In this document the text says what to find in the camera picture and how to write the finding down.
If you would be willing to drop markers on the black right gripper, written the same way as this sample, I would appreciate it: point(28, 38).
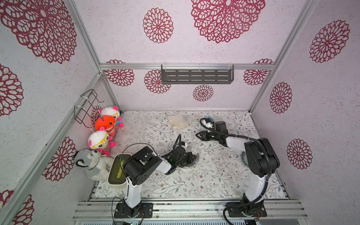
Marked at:
point(206, 135)

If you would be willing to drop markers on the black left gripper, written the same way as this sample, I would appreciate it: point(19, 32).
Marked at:
point(189, 155)

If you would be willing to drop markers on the cream plate with black flowers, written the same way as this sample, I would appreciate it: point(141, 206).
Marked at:
point(178, 120)

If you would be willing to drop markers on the blue floral ceramic plate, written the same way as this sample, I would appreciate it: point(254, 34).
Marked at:
point(244, 158)

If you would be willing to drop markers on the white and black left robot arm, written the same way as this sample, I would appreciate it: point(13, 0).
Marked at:
point(139, 167)

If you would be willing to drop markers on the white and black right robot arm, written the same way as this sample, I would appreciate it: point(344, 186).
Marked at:
point(258, 153)

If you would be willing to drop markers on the cream rectangular tray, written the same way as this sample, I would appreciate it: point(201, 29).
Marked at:
point(117, 178)

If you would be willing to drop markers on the red monster plush toy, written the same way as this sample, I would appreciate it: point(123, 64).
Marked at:
point(108, 123)

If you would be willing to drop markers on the white plush with blue dots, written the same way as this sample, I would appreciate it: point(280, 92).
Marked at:
point(115, 113)

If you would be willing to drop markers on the white plush with striped shirt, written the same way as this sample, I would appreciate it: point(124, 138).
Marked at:
point(101, 141)

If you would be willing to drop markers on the grey plush koala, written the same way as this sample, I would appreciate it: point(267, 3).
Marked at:
point(95, 165)

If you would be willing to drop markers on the grey slotted wall shelf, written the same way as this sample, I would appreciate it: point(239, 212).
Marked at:
point(198, 74)

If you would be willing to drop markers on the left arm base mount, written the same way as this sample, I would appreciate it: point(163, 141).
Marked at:
point(142, 210)

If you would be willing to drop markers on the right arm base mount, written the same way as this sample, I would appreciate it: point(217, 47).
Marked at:
point(236, 209)

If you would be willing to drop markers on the black wire wall basket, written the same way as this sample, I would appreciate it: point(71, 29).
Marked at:
point(83, 111)

